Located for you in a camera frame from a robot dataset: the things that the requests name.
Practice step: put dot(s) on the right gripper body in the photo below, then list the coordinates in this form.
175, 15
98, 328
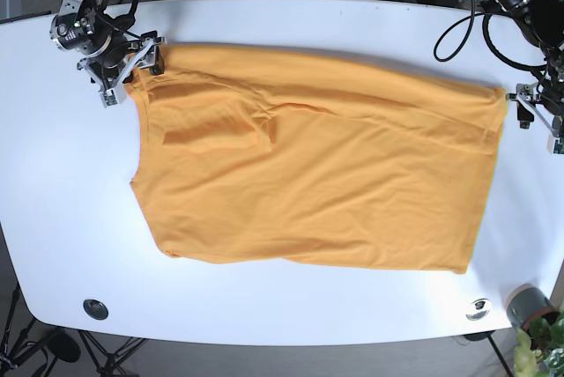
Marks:
99, 41

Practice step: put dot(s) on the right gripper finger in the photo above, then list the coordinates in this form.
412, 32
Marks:
110, 81
145, 53

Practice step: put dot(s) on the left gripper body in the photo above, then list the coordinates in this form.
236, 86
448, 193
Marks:
550, 97

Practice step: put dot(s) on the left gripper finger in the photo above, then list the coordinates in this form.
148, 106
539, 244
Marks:
526, 111
555, 128

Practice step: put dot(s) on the orange yellow T-shirt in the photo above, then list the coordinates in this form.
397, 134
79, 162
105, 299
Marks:
251, 154

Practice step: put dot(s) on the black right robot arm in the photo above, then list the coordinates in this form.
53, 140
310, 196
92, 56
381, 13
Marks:
90, 10

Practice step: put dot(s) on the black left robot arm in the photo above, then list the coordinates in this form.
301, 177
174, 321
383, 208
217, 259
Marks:
541, 24

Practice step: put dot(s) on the grey plant pot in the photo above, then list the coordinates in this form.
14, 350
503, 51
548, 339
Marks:
527, 303

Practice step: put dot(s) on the silver table grommet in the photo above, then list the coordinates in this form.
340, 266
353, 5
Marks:
478, 309

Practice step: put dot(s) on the black table grommet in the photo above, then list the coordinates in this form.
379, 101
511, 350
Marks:
95, 309

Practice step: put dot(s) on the green potted plant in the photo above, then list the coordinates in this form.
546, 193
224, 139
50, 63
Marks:
539, 350

